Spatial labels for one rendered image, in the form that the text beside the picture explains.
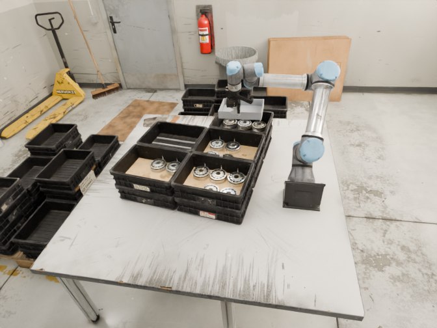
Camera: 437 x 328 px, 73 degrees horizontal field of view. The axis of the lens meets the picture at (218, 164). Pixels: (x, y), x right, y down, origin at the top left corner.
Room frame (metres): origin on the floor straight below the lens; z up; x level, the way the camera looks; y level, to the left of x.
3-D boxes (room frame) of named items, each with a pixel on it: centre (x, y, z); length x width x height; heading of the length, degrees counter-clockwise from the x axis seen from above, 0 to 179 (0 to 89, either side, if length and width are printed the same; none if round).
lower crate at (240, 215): (1.26, 0.03, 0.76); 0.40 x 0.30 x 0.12; 68
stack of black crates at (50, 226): (1.52, 1.32, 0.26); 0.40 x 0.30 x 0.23; 167
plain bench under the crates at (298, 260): (1.49, 0.04, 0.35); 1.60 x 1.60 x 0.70; 77
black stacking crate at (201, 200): (1.26, 0.03, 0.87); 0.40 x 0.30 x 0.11; 68
